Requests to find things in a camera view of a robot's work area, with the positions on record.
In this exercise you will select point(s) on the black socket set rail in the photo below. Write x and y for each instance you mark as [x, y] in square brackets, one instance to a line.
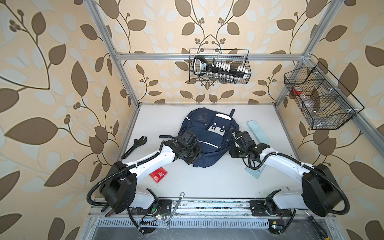
[234, 66]

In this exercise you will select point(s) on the light green pencil case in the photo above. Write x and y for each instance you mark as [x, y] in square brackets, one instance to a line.
[258, 132]

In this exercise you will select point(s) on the black yellow screwdriver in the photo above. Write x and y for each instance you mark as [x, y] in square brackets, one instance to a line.
[318, 228]

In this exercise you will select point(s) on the back wall wire basket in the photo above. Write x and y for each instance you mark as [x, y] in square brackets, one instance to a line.
[218, 51]

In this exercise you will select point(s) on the red booklet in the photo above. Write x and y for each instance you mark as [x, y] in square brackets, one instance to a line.
[158, 174]

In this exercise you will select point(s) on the silver combination wrench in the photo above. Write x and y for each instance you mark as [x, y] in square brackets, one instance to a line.
[168, 222]

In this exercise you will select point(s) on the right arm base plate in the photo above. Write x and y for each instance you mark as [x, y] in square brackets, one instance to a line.
[262, 208]

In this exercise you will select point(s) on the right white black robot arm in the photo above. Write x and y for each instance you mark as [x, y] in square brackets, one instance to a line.
[319, 192]

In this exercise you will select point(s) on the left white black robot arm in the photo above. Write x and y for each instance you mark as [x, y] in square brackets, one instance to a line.
[119, 191]

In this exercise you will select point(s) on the right wall wire basket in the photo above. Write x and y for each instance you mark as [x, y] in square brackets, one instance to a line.
[332, 102]

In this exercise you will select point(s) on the wall wire basket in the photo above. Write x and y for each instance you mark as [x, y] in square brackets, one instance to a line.
[332, 102]
[218, 51]

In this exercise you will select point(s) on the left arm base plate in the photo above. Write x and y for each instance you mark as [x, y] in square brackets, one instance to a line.
[161, 207]

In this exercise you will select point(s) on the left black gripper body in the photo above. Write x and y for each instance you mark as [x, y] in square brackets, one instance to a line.
[192, 151]

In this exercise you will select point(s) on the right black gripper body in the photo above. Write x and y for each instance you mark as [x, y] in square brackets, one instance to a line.
[236, 151]

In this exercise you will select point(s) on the red capped clear bottle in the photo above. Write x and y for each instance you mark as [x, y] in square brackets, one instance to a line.
[300, 92]

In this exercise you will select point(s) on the navy blue student backpack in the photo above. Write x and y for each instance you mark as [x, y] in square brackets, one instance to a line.
[213, 132]

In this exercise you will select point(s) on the black adjustable wrench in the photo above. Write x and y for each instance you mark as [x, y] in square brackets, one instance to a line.
[137, 143]

